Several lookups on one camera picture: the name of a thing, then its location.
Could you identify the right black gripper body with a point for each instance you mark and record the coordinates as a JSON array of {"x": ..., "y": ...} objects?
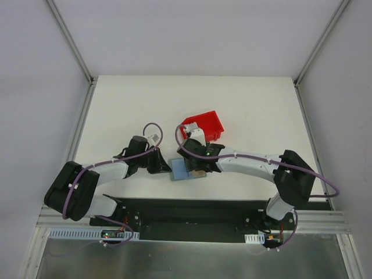
[{"x": 195, "y": 164}]

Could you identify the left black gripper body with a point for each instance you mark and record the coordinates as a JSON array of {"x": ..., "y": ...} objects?
[{"x": 154, "y": 162}]

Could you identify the red plastic bin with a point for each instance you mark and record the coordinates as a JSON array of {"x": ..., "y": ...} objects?
[{"x": 209, "y": 122}]

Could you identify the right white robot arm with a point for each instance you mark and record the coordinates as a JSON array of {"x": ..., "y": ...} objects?
[{"x": 291, "y": 175}]

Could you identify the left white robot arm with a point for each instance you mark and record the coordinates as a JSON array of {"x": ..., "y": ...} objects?
[{"x": 72, "y": 193}]

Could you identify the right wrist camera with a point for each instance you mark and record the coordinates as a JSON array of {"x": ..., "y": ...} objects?
[{"x": 196, "y": 133}]

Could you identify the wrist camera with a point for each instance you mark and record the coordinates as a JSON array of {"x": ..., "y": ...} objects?
[
  {"x": 196, "y": 133},
  {"x": 153, "y": 139}
]

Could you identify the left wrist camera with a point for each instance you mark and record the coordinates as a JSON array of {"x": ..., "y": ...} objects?
[{"x": 153, "y": 139}]

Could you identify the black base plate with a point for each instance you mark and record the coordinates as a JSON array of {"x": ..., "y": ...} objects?
[{"x": 195, "y": 220}]

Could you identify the left aluminium frame post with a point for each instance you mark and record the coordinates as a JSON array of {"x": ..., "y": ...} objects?
[{"x": 69, "y": 40}]

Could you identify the aluminium frame post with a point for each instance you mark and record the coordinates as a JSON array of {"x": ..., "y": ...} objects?
[
  {"x": 326, "y": 33},
  {"x": 69, "y": 40}
]

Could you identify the right white cable duct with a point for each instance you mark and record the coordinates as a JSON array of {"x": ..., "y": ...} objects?
[{"x": 254, "y": 239}]

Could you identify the white cable duct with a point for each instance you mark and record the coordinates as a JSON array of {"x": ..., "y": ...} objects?
[
  {"x": 254, "y": 239},
  {"x": 92, "y": 234}
]

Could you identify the left white cable duct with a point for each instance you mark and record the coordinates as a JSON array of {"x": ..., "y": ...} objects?
[{"x": 92, "y": 234}]

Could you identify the right aluminium frame post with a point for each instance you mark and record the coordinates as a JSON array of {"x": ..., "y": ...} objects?
[{"x": 326, "y": 33}]

